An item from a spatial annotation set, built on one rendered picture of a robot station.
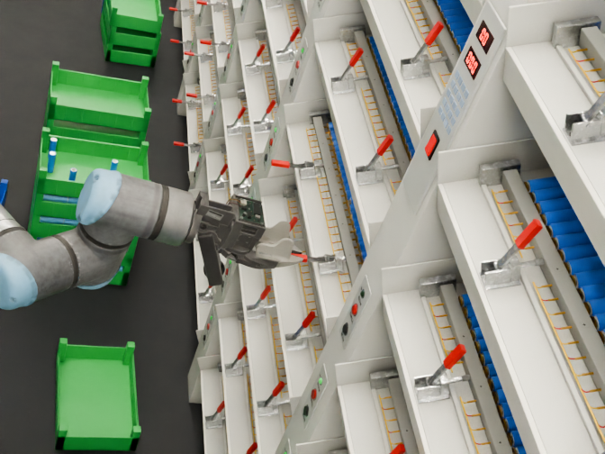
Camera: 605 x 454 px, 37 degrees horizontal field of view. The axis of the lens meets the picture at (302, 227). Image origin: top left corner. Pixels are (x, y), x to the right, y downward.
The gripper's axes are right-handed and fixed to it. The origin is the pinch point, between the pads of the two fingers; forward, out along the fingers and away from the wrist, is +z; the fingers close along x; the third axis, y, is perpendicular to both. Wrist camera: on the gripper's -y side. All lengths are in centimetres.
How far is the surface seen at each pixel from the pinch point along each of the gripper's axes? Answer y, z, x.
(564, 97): 59, -1, -37
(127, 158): -65, -10, 106
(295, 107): 3.0, 5.1, 44.4
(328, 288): -0.8, 6.3, -4.8
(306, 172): 0.6, 6.0, 25.7
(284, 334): -19.1, 7.3, 0.9
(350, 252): 3.8, 9.4, 0.6
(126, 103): -66, -11, 137
